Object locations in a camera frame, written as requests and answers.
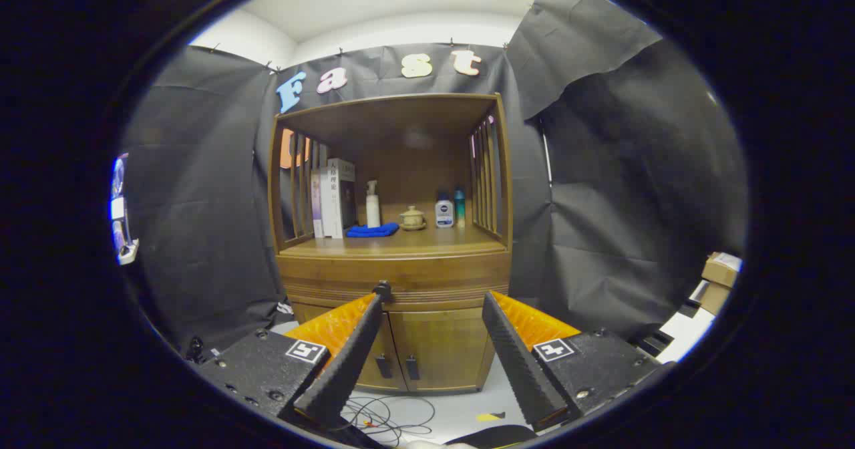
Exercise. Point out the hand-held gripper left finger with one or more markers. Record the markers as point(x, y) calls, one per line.
point(347, 362)

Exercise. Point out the teal slim bottle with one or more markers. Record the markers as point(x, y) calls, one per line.
point(460, 205)

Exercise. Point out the thin pale purple book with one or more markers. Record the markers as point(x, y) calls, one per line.
point(316, 208)

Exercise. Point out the wooden drawer black knob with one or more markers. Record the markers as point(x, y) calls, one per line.
point(434, 278)

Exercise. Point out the thick white book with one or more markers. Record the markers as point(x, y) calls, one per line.
point(332, 202)

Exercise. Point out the white lotion bottle blue cap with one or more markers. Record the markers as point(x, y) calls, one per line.
point(444, 214)

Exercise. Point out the wooden countertop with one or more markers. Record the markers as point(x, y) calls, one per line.
point(434, 240)

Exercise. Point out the cardboard box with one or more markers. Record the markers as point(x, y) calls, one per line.
point(721, 270)
point(713, 298)

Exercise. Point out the white pump bottle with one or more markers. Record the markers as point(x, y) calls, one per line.
point(373, 212)

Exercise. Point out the black device white labels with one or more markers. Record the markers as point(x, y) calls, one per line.
point(200, 350)

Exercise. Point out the dark cloth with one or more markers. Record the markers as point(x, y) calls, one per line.
point(491, 437)

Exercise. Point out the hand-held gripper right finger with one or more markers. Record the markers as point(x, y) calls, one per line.
point(521, 369)

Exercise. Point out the yellow floor tape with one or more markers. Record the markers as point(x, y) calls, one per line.
point(491, 416)

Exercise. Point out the wooden cabinet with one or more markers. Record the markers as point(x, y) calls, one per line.
point(401, 118)

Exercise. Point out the beige lidded teacup with saucer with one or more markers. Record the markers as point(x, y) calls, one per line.
point(412, 219)

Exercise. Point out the blue folded cloth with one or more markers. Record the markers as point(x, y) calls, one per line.
point(374, 230)

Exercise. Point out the black backdrop cloth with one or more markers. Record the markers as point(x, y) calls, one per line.
point(200, 202)

